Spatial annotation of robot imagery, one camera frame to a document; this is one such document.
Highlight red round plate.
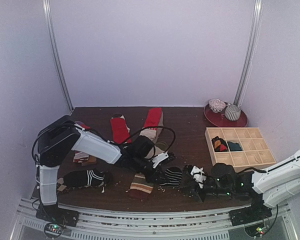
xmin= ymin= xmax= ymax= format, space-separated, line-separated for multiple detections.
xmin=203 ymin=104 xmax=248 ymax=128

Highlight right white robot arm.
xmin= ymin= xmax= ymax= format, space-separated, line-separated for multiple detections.
xmin=179 ymin=149 xmax=300 ymax=221

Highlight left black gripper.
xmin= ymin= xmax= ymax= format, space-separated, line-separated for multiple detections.
xmin=132 ymin=155 xmax=169 ymax=185

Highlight left black cable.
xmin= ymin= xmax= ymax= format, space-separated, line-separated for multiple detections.
xmin=107 ymin=126 xmax=177 ymax=161

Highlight black argyle rolled sock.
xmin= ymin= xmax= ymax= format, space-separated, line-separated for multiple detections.
xmin=211 ymin=136 xmax=229 ymax=153

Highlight left aluminium corner post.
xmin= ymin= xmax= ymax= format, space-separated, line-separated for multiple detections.
xmin=42 ymin=0 xmax=74 ymax=113

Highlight right aluminium corner post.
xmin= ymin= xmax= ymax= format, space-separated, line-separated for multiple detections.
xmin=233 ymin=0 xmax=263 ymax=107

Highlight aluminium corner post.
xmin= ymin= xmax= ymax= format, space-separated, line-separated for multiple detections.
xmin=233 ymin=0 xmax=263 ymax=107
xmin=42 ymin=0 xmax=74 ymax=113

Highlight right black cable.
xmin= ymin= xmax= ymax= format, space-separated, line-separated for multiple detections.
xmin=262 ymin=199 xmax=281 ymax=236

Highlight teal rolled sock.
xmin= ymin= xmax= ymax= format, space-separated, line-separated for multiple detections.
xmin=227 ymin=141 xmax=243 ymax=152

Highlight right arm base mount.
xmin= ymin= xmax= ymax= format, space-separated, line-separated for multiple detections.
xmin=229 ymin=201 xmax=272 ymax=227

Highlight black white striped sock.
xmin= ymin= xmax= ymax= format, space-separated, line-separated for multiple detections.
xmin=159 ymin=166 xmax=183 ymax=188

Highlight beige striped maroon sock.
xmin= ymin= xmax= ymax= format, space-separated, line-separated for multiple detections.
xmin=129 ymin=141 xmax=170 ymax=201

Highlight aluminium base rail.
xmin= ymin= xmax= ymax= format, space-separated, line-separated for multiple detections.
xmin=8 ymin=198 xmax=300 ymax=240

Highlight red purple sock far left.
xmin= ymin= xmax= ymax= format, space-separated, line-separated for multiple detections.
xmin=73 ymin=121 xmax=100 ymax=167

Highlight white patterned bowl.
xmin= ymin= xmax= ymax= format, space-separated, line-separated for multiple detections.
xmin=208 ymin=98 xmax=227 ymax=113

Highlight black cable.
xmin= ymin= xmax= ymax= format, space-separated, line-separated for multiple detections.
xmin=107 ymin=126 xmax=177 ymax=161
xmin=262 ymin=199 xmax=281 ymax=236

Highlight red sock centre left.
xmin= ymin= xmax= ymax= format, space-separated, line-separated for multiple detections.
xmin=110 ymin=114 xmax=132 ymax=144

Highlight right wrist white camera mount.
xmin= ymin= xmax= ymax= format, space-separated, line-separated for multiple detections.
xmin=189 ymin=165 xmax=207 ymax=189

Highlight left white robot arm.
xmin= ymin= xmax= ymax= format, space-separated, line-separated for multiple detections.
xmin=31 ymin=115 xmax=169 ymax=222

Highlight red beige sock centre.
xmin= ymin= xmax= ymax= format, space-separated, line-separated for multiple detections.
xmin=139 ymin=107 xmax=164 ymax=143

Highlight wooden compartment box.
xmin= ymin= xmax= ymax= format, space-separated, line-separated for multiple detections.
xmin=205 ymin=127 xmax=276 ymax=172

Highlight grey striped cup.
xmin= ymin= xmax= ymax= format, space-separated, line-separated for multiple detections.
xmin=224 ymin=104 xmax=241 ymax=122

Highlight black sock three white stripes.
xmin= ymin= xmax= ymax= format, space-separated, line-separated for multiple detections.
xmin=63 ymin=168 xmax=113 ymax=188

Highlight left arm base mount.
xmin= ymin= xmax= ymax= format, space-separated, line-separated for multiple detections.
xmin=35 ymin=203 xmax=79 ymax=239

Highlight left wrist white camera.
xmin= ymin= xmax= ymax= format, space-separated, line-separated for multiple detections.
xmin=151 ymin=152 xmax=169 ymax=169

